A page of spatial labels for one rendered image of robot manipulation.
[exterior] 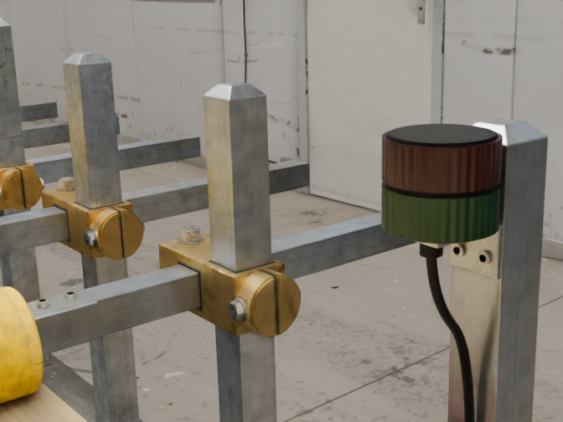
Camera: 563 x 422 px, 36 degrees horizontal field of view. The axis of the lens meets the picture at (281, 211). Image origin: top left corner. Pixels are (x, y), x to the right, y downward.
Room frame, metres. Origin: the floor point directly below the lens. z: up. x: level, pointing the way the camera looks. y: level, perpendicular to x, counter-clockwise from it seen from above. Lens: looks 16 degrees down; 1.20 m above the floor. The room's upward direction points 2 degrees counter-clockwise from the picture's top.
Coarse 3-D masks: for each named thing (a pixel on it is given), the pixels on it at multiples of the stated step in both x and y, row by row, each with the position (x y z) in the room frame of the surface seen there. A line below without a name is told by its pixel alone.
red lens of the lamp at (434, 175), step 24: (384, 144) 0.43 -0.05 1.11; (408, 144) 0.41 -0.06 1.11; (480, 144) 0.41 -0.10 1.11; (384, 168) 0.43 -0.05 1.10; (408, 168) 0.41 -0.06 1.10; (432, 168) 0.40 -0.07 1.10; (456, 168) 0.40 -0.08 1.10; (480, 168) 0.41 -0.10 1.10; (432, 192) 0.40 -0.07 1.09; (456, 192) 0.40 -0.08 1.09
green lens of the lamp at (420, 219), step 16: (384, 192) 0.43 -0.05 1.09; (496, 192) 0.41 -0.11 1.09; (384, 208) 0.43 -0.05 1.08; (400, 208) 0.41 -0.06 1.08; (416, 208) 0.41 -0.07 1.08; (432, 208) 0.40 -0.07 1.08; (448, 208) 0.40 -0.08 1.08; (464, 208) 0.40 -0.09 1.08; (480, 208) 0.41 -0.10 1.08; (496, 208) 0.42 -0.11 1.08; (384, 224) 0.43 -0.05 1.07; (400, 224) 0.41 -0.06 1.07; (416, 224) 0.41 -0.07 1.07; (432, 224) 0.40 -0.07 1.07; (448, 224) 0.40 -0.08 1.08; (464, 224) 0.40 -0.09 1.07; (480, 224) 0.41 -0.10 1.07; (496, 224) 0.42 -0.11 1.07; (416, 240) 0.41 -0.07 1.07; (432, 240) 0.40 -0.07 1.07; (448, 240) 0.40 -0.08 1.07; (464, 240) 0.40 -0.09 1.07
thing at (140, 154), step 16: (128, 144) 1.21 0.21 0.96; (144, 144) 1.21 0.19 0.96; (160, 144) 1.22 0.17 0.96; (176, 144) 1.23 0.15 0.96; (192, 144) 1.25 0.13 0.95; (32, 160) 1.12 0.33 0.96; (48, 160) 1.12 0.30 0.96; (64, 160) 1.13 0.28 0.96; (128, 160) 1.19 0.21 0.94; (144, 160) 1.20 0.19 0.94; (160, 160) 1.22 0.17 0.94; (176, 160) 1.23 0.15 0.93; (48, 176) 1.11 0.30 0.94; (64, 176) 1.13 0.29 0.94
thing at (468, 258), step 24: (432, 144) 0.41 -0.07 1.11; (456, 144) 0.41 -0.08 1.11; (408, 192) 0.41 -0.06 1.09; (480, 192) 0.41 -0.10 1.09; (480, 240) 0.44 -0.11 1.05; (432, 264) 0.43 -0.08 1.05; (456, 264) 0.46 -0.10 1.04; (480, 264) 0.44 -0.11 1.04; (432, 288) 0.43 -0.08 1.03; (456, 336) 0.44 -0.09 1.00
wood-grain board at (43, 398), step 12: (24, 396) 0.58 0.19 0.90; (36, 396) 0.58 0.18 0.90; (48, 396) 0.57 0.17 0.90; (0, 408) 0.56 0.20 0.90; (12, 408) 0.56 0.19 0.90; (24, 408) 0.56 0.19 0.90; (36, 408) 0.56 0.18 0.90; (48, 408) 0.56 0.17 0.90; (60, 408) 0.56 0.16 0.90; (0, 420) 0.54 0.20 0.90; (12, 420) 0.54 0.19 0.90; (24, 420) 0.54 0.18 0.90; (36, 420) 0.54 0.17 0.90; (48, 420) 0.54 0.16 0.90; (60, 420) 0.54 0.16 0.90; (72, 420) 0.54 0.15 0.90; (84, 420) 0.54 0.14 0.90
